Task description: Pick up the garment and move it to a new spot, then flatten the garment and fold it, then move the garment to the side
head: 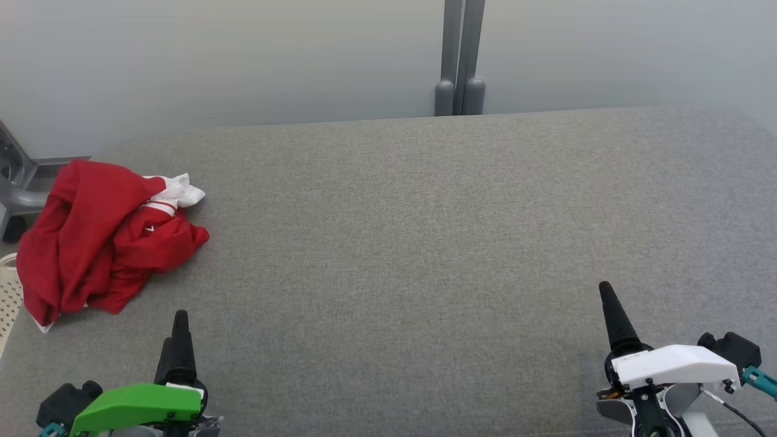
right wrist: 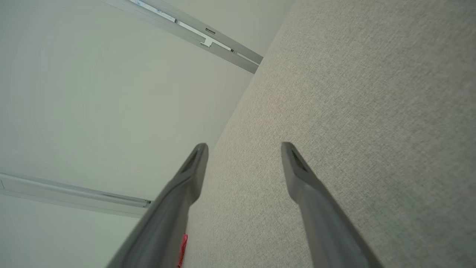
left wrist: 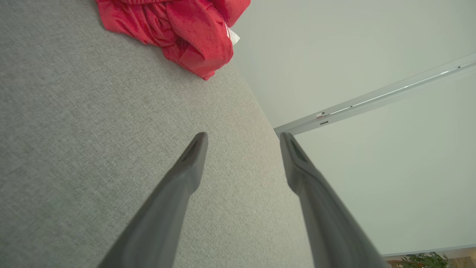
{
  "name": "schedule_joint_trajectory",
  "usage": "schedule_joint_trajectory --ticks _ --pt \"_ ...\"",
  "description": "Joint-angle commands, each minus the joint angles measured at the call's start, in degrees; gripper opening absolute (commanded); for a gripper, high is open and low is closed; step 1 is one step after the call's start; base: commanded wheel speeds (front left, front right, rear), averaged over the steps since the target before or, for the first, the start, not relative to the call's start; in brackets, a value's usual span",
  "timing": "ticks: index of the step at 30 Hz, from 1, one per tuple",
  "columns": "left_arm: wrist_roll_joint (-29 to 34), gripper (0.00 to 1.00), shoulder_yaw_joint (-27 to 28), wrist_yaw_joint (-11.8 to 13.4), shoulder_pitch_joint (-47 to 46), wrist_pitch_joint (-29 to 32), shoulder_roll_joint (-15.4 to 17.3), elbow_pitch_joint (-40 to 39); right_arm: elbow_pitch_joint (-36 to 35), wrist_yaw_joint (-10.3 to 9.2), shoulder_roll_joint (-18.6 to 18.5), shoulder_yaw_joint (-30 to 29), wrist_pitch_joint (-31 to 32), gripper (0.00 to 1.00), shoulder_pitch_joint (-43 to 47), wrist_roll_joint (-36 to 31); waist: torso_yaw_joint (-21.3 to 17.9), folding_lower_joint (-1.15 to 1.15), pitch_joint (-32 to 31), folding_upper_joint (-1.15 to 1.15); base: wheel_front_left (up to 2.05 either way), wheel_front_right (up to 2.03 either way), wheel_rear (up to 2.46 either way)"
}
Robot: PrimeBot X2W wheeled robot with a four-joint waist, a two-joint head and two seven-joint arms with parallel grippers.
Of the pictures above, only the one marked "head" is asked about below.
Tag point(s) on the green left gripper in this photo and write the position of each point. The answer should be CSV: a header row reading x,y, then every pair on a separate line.
x,y
139,403

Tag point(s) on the red shorts with white stripe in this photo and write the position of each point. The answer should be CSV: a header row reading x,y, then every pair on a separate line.
x,y
67,243

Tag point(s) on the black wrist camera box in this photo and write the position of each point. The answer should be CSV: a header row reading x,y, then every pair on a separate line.
x,y
64,403
734,352

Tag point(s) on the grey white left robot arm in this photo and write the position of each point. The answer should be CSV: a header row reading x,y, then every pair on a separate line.
x,y
209,428

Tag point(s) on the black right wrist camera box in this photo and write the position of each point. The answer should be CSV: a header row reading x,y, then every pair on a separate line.
x,y
734,352

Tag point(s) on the grey wheeled metal stand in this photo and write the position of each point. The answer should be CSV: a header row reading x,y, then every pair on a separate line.
x,y
24,197

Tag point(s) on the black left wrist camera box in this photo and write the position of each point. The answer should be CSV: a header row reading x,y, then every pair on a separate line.
x,y
64,403

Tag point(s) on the grey partition post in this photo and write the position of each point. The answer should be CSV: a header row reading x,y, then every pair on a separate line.
x,y
475,97
444,97

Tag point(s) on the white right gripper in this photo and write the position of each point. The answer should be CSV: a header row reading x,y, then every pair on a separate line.
x,y
674,364

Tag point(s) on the cream perforated laundry basket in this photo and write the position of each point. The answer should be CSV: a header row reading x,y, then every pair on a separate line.
x,y
9,297

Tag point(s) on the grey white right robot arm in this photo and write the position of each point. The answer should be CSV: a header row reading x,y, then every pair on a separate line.
x,y
680,403

